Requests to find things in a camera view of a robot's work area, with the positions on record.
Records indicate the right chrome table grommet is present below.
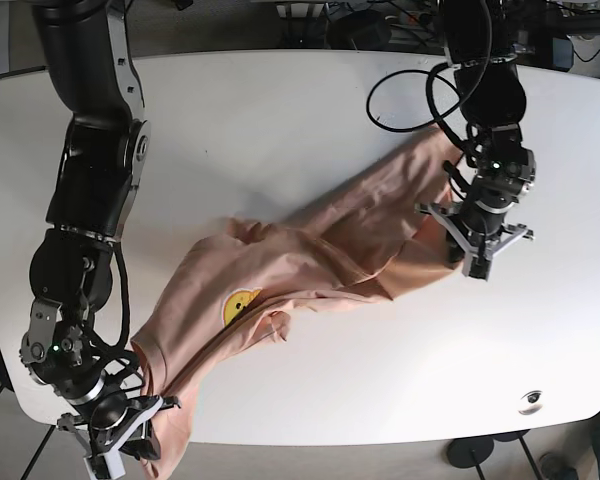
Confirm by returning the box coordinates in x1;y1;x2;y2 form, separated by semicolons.
517;390;544;416

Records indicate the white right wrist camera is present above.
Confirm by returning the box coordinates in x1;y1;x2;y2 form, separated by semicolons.
84;450;126;480

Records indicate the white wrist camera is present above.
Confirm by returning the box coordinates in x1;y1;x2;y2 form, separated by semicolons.
462;253;492;281
84;450;126;480

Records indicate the black round stand base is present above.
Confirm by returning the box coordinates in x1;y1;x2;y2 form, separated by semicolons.
445;436;494;469

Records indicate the black electronics box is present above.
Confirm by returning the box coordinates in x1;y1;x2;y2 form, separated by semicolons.
551;37;574;72

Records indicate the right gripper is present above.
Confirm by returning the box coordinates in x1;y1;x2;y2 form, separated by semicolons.
20;299;181;461

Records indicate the beige T-shirt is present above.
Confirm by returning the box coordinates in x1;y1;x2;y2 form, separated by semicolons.
131;128;461;479

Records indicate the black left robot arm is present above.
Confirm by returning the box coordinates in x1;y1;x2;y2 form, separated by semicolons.
414;1;536;280

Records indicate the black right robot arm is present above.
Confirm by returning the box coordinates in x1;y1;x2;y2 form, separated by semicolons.
20;1;178;479

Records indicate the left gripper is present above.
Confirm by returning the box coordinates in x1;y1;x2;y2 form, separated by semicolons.
416;147;536;264

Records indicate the grey sneaker shoe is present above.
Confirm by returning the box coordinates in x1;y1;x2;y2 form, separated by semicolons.
540;453;579;480

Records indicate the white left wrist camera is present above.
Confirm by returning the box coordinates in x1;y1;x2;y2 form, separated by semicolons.
462;253;492;281

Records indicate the black power adapter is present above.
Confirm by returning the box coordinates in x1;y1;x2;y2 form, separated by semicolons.
326;10;391;51

